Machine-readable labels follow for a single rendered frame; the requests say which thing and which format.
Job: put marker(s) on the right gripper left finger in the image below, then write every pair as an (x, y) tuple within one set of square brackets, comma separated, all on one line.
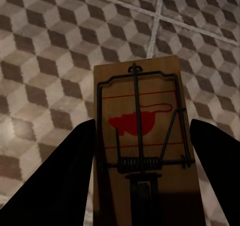
[(56, 194)]

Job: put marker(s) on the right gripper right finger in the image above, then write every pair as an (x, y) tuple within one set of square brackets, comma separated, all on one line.
[(219, 154)]

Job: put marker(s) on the mousetrap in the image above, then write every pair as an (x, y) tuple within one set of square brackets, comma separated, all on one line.
[(144, 167)]

